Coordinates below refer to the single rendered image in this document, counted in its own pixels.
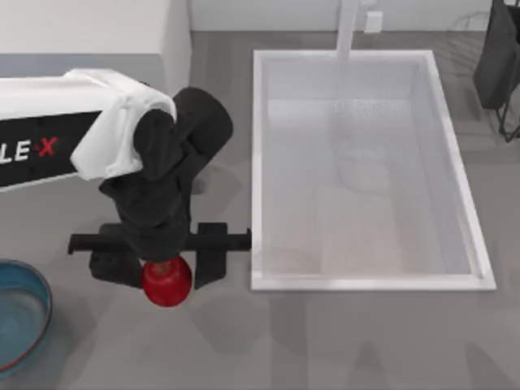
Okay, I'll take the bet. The white wall socket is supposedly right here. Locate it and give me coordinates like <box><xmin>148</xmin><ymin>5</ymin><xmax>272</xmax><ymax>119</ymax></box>
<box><xmin>364</xmin><ymin>11</ymin><xmax>384</xmax><ymax>35</ymax></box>

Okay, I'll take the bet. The blue bowl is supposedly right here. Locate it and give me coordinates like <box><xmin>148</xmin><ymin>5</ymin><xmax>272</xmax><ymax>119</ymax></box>
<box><xmin>0</xmin><ymin>259</ymin><xmax>54</xmax><ymax>378</ymax></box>

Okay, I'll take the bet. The red apple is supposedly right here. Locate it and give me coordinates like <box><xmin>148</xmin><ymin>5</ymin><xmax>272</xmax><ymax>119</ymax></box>
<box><xmin>141</xmin><ymin>256</ymin><xmax>193</xmax><ymax>309</ymax></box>

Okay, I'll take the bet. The white sink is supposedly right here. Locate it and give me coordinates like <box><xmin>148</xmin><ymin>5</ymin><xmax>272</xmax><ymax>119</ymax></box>
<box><xmin>249</xmin><ymin>49</ymin><xmax>498</xmax><ymax>293</ymax></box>

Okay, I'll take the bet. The black chair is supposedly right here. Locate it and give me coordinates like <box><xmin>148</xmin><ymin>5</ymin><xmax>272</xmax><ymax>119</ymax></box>
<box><xmin>472</xmin><ymin>0</ymin><xmax>520</xmax><ymax>144</ymax></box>

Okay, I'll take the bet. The white tall tap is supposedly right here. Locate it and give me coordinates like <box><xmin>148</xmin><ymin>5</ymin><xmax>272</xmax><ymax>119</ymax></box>
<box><xmin>334</xmin><ymin>0</ymin><xmax>378</xmax><ymax>71</ymax></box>

